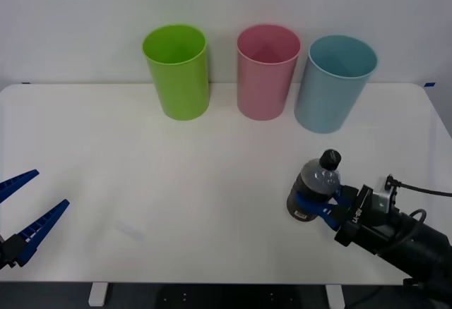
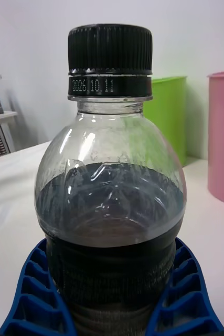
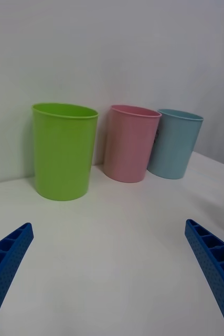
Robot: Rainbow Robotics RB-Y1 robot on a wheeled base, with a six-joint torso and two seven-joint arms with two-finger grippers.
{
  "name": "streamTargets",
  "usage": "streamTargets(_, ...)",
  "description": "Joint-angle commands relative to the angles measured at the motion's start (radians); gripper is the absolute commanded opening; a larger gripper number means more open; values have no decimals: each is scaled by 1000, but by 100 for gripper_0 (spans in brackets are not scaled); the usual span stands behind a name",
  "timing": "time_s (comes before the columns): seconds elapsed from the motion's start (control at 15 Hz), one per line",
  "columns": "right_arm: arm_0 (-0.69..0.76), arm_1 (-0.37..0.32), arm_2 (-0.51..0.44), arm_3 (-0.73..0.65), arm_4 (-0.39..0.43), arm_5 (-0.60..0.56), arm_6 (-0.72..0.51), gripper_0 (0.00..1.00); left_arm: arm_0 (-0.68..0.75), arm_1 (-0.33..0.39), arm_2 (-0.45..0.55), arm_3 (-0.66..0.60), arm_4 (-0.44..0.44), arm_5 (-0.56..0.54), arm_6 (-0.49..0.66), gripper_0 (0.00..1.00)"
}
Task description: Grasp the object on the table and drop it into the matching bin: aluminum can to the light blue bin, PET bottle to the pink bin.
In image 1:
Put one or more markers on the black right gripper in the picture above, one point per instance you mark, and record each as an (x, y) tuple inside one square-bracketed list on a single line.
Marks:
[(367, 228)]

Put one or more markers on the pink plastic bin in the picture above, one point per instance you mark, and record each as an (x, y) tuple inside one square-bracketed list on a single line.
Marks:
[(261, 90)]

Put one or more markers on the white table leg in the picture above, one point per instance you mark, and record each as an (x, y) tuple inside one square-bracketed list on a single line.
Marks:
[(97, 293), (335, 296)]

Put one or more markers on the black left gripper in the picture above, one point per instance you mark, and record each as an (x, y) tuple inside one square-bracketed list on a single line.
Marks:
[(1, 256)]

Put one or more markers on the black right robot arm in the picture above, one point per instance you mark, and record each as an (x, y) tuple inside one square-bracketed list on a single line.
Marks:
[(423, 245)]

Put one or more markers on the green plastic bin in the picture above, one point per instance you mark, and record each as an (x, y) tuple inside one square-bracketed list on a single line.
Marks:
[(183, 90)]

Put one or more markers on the dark bottle with black cap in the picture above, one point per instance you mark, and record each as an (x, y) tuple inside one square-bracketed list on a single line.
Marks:
[(310, 182)]

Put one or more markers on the pale blue plastic bin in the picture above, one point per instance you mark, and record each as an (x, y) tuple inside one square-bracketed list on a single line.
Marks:
[(325, 101)]

